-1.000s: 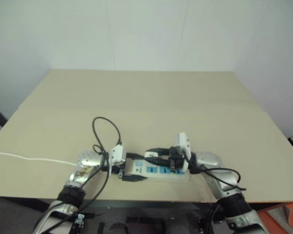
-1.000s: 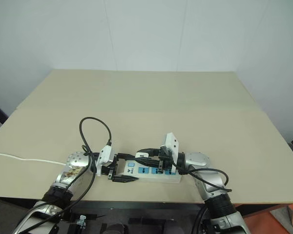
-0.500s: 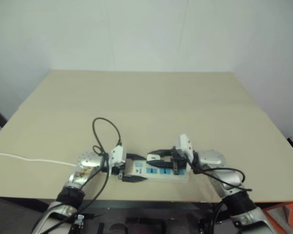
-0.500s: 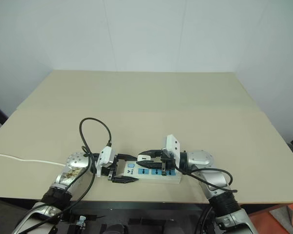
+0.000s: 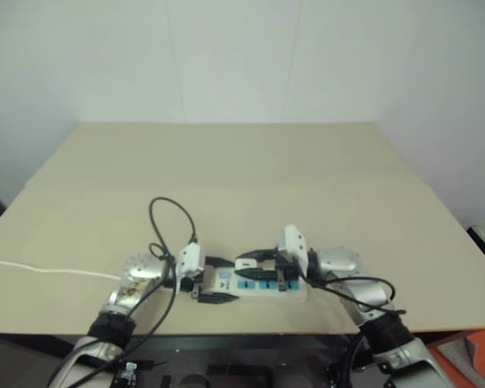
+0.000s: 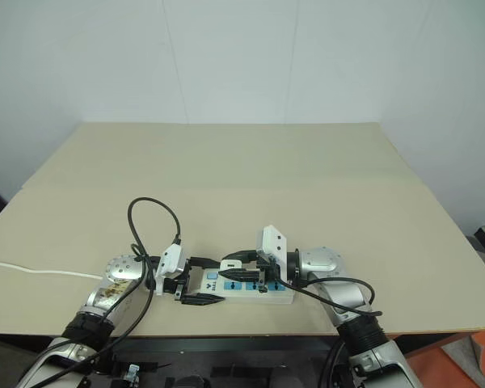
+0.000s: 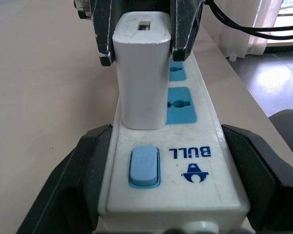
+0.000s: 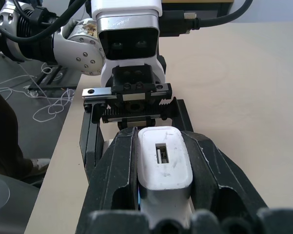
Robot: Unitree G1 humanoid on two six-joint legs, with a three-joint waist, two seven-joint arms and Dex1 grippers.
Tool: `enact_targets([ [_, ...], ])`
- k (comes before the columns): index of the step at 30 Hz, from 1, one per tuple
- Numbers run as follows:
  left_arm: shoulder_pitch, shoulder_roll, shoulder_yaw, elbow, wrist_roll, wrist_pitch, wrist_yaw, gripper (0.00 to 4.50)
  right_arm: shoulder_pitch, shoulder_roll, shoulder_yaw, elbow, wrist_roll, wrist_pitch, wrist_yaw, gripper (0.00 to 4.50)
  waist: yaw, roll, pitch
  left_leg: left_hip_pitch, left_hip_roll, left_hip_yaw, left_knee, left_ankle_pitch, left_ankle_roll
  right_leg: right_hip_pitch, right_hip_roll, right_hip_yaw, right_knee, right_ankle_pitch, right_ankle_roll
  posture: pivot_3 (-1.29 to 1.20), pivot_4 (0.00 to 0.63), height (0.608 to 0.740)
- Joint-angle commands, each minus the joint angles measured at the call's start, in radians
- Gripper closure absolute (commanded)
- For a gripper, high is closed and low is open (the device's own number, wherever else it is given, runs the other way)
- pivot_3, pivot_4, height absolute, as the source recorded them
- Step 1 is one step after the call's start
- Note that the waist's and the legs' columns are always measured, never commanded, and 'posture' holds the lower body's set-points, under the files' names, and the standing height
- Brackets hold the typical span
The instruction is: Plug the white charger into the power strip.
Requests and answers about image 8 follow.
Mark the person's dark trouser leg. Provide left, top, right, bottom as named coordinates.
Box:
left=0, top=82, right=34, bottom=181

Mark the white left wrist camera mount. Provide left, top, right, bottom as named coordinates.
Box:
left=90, top=0, right=167, bottom=89

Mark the person's grey shoe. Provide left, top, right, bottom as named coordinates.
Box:
left=30, top=157, right=51, bottom=176

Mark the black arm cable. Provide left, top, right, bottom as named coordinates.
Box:
left=0, top=0, right=88, bottom=43

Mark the black metal floor frame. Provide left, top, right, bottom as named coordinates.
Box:
left=28, top=65, right=83, bottom=90

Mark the white string on floor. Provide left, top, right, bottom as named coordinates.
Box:
left=0, top=60, right=75, bottom=123

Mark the white charger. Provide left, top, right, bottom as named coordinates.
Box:
left=136, top=126, right=195, bottom=230

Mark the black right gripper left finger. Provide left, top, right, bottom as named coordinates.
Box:
left=76, top=126, right=140, bottom=234

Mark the black camera USB cable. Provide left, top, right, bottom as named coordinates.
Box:
left=160, top=0, right=253, bottom=38

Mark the grey round base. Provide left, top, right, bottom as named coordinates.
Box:
left=0, top=171, right=40, bottom=234

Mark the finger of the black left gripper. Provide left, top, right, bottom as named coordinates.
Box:
left=79, top=101, right=107, bottom=181
left=160, top=97, right=195, bottom=134

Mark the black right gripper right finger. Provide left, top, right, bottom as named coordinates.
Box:
left=182, top=131, right=270, bottom=213

